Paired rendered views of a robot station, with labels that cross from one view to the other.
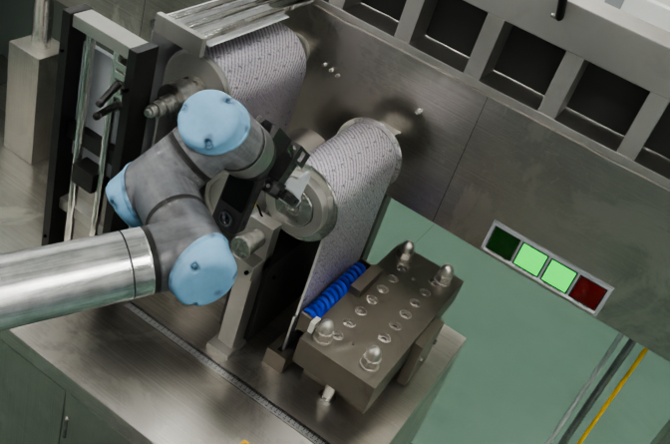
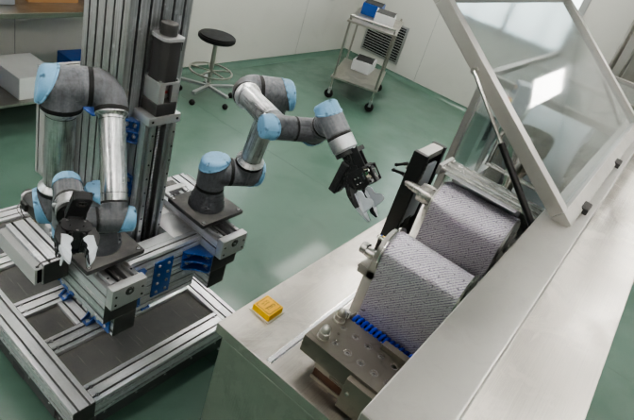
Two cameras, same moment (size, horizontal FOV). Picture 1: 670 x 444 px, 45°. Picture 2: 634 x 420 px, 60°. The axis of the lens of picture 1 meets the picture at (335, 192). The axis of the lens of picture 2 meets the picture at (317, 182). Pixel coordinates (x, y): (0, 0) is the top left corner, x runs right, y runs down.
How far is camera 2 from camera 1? 1.66 m
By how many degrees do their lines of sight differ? 80
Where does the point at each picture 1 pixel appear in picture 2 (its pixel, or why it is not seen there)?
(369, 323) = (358, 347)
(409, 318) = (370, 374)
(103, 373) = (319, 271)
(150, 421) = (293, 282)
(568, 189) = not seen: hidden behind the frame
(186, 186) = (304, 120)
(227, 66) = (446, 190)
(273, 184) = (347, 176)
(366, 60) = not seen: hidden behind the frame
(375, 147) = (450, 274)
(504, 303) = not seen: outside the picture
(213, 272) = (262, 121)
